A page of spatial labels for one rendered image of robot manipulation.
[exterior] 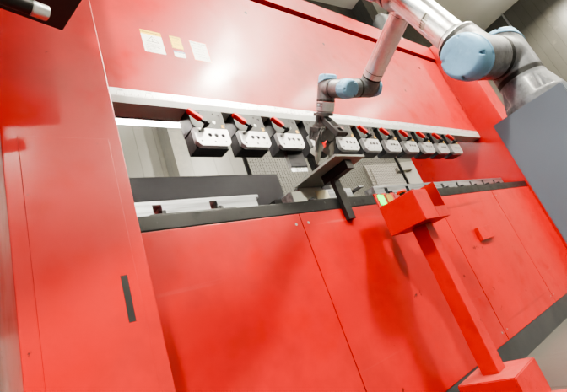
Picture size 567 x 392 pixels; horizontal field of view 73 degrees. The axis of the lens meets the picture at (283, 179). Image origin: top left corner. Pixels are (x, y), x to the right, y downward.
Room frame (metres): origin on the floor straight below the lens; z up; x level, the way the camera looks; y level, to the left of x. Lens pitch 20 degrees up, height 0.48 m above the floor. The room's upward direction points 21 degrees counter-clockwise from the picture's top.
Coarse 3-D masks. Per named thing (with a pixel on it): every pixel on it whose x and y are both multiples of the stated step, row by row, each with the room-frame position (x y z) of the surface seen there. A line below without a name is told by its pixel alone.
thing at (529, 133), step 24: (552, 96) 0.86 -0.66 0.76; (504, 120) 0.96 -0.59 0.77; (528, 120) 0.92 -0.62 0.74; (552, 120) 0.89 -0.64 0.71; (528, 144) 0.94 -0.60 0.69; (552, 144) 0.91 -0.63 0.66; (528, 168) 0.97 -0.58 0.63; (552, 168) 0.93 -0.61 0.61; (552, 192) 0.95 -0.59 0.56; (552, 216) 0.98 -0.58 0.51
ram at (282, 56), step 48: (96, 0) 1.06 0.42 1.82; (144, 0) 1.20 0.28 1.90; (192, 0) 1.38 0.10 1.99; (240, 0) 1.60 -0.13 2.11; (144, 48) 1.16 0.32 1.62; (240, 48) 1.51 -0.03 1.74; (288, 48) 1.74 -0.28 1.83; (336, 48) 2.06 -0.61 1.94; (192, 96) 1.26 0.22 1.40; (240, 96) 1.43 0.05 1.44; (288, 96) 1.63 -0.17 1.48; (384, 96) 2.26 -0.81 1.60; (432, 96) 2.75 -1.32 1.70
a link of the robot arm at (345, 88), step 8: (336, 80) 1.29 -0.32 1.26; (344, 80) 1.25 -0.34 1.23; (352, 80) 1.26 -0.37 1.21; (360, 80) 1.31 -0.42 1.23; (328, 88) 1.31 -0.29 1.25; (336, 88) 1.28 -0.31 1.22; (344, 88) 1.26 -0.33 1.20; (352, 88) 1.27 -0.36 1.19; (360, 88) 1.31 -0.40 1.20; (336, 96) 1.31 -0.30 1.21; (344, 96) 1.28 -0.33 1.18; (352, 96) 1.29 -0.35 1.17
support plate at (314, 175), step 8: (328, 160) 1.37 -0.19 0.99; (336, 160) 1.40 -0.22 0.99; (352, 160) 1.46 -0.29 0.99; (320, 168) 1.41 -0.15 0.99; (328, 168) 1.45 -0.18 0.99; (312, 176) 1.47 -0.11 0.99; (320, 176) 1.51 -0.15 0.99; (304, 184) 1.53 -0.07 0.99; (312, 184) 1.57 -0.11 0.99; (320, 184) 1.61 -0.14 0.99
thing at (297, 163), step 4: (284, 156) 1.58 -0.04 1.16; (288, 156) 1.57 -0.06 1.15; (292, 156) 1.59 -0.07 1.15; (296, 156) 1.61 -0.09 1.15; (300, 156) 1.62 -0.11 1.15; (288, 160) 1.57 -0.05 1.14; (292, 160) 1.58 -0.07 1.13; (296, 160) 1.60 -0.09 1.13; (300, 160) 1.62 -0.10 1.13; (304, 160) 1.63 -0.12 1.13; (288, 164) 1.58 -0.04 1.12; (292, 164) 1.57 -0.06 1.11; (296, 164) 1.59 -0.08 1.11; (300, 164) 1.61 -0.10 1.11; (304, 164) 1.62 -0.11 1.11; (292, 168) 1.58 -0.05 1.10; (296, 168) 1.60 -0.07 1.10; (300, 168) 1.62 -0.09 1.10; (304, 168) 1.63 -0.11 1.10
